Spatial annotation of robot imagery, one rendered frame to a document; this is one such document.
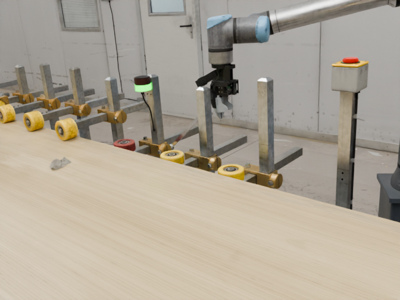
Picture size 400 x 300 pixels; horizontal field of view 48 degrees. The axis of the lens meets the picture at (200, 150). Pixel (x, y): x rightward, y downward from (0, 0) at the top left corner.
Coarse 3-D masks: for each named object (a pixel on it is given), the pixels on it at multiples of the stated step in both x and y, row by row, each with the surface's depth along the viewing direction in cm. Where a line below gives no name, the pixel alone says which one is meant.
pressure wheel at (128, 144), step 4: (120, 140) 168; (124, 140) 166; (128, 140) 168; (132, 140) 167; (116, 144) 164; (120, 144) 164; (124, 144) 164; (128, 144) 164; (132, 144) 165; (124, 148) 163; (128, 148) 164; (132, 148) 165
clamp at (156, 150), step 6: (150, 138) 180; (144, 144) 177; (150, 144) 174; (156, 144) 173; (162, 144) 172; (150, 150) 175; (156, 150) 173; (162, 150) 171; (168, 150) 173; (156, 156) 174
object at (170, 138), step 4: (192, 128) 193; (196, 128) 194; (176, 132) 189; (180, 132) 189; (188, 132) 191; (192, 132) 193; (196, 132) 195; (168, 136) 184; (172, 136) 184; (176, 136) 186; (184, 136) 189; (188, 136) 191; (164, 140) 181; (168, 140) 182; (172, 140) 184; (168, 144) 183; (136, 148) 173; (140, 148) 172; (144, 148) 173; (148, 148) 175; (140, 152) 172; (144, 152) 173; (148, 152) 175
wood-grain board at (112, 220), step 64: (0, 128) 199; (0, 192) 131; (64, 192) 128; (128, 192) 125; (192, 192) 122; (256, 192) 120; (0, 256) 98; (64, 256) 96; (128, 256) 94; (192, 256) 93; (256, 256) 91; (320, 256) 90; (384, 256) 88
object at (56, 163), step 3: (54, 159) 151; (57, 159) 149; (63, 159) 150; (66, 159) 151; (51, 162) 150; (54, 162) 147; (57, 162) 148; (60, 162) 149; (63, 162) 149; (66, 162) 150; (69, 162) 150; (51, 165) 147; (54, 165) 145; (57, 165) 146; (60, 165) 147; (63, 165) 147; (51, 168) 146; (57, 168) 146
